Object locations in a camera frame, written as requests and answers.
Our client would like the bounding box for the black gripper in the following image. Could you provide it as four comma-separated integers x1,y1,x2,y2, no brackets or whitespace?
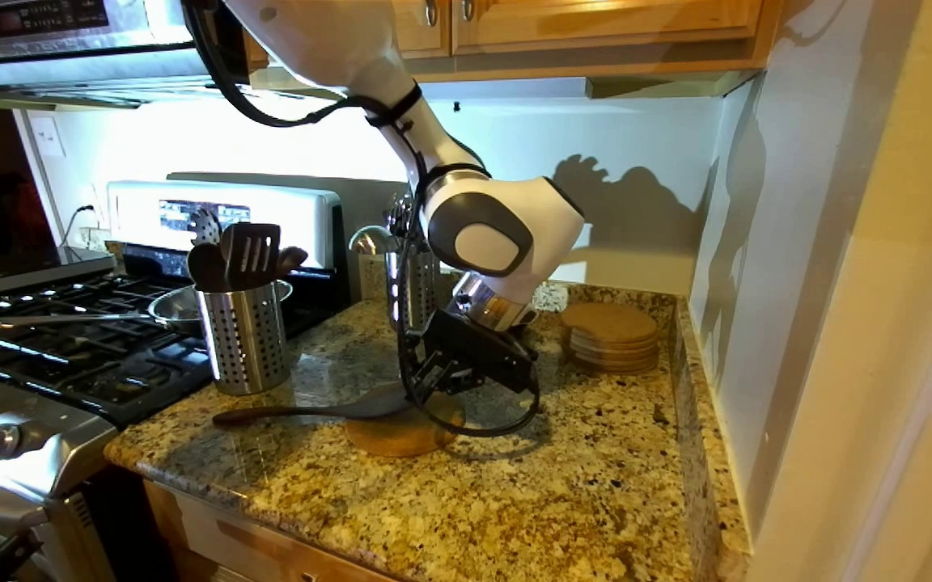
403,321,491,427

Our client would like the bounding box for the perforated steel utensil holder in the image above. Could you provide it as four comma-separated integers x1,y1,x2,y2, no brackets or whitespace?
195,276,294,397

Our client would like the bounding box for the clear glass jar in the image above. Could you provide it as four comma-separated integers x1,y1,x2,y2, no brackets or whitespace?
346,222,395,308

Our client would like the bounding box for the stack of round wooden coasters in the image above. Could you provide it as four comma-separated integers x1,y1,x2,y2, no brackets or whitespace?
556,298,662,375

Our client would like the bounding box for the brown wooden spoon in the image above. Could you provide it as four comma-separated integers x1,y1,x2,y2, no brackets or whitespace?
273,241,309,284

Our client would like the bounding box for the black slotted turner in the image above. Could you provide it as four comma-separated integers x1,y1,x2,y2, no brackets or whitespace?
219,219,284,293

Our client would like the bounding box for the wooden lower cabinet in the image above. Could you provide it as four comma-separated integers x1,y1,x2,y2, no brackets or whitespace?
139,475,406,582

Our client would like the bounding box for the wooden cabinet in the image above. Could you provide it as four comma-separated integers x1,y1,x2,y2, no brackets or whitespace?
139,475,406,582
244,0,788,104

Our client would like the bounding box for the dark metal spoon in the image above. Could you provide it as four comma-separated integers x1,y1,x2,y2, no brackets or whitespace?
184,238,228,293

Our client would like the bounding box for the steel frying pan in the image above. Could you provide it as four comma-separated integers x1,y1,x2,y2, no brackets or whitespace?
0,276,297,336

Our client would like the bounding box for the stainless steel gas stove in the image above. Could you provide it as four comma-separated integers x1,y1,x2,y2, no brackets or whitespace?
0,173,346,582

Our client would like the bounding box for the wooden upper cabinet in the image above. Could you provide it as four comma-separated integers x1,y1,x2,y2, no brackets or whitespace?
244,0,788,104

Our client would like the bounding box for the stainless steel microwave hood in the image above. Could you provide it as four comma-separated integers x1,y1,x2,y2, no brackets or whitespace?
0,0,224,112

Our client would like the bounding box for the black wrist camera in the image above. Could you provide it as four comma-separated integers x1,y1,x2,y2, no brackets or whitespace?
419,308,544,397

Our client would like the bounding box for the white wall outlet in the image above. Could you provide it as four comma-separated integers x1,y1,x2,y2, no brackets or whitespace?
529,276,573,316

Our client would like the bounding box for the white wall switch plate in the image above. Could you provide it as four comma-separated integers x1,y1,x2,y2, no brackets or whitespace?
29,108,68,164

